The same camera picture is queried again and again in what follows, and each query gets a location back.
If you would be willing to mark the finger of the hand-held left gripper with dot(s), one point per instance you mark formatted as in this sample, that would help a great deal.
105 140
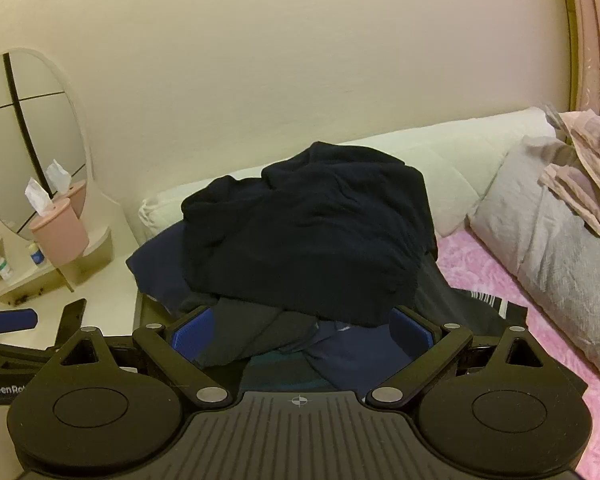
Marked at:
10 320
71 322

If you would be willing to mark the pink floral blanket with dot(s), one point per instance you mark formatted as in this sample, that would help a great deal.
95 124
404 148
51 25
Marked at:
480 272

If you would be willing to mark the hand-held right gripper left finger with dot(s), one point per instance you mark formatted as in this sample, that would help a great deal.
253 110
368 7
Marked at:
192 336

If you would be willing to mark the cream pillow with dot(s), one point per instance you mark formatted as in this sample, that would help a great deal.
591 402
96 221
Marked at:
540 240

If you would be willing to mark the oval vanity mirror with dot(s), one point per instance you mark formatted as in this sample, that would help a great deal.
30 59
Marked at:
25 135

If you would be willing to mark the white green bottle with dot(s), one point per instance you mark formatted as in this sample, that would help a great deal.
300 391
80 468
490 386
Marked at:
2 267

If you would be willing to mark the white tissue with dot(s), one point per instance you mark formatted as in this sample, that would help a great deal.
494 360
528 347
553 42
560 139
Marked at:
39 197

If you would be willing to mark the black sweater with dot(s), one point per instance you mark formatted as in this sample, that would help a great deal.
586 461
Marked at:
305 230

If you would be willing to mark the pink round tissue box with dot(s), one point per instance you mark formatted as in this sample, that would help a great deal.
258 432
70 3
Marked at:
60 235

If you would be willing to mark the navy blue pants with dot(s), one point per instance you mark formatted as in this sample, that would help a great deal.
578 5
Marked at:
155 270

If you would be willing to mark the small blue label bottle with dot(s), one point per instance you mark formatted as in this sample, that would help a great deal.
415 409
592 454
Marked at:
37 255

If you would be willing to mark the pink beige clothes pile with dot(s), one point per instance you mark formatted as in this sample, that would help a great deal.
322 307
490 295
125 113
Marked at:
587 175

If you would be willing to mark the black white striped garment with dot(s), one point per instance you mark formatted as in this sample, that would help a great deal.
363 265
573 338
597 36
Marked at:
462 305

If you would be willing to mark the dark grey garment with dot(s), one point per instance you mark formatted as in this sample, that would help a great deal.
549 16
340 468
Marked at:
250 332

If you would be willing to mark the cream vanity table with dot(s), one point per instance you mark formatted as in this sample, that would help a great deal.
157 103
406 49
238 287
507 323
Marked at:
105 240

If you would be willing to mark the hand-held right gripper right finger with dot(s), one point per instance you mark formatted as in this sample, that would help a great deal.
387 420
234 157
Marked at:
411 332

